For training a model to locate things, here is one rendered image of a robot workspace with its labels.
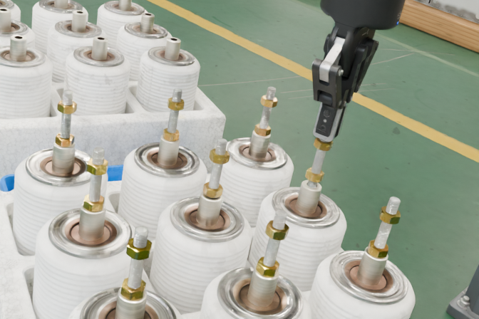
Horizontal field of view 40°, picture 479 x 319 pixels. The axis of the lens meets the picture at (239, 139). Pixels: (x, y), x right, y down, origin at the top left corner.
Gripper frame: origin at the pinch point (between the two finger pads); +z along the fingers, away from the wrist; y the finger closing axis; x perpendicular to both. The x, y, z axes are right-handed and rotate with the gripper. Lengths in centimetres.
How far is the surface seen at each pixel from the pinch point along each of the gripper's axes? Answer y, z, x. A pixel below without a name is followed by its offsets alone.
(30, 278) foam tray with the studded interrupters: -19.7, 19.5, 20.3
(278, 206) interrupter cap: -2.6, 10.5, 2.2
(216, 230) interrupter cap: -10.8, 10.6, 5.1
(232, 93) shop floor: 75, 36, 46
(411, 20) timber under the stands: 192, 33, 32
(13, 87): 2.1, 13.4, 45.0
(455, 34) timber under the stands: 187, 33, 14
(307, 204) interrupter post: -1.1, 9.6, -0.4
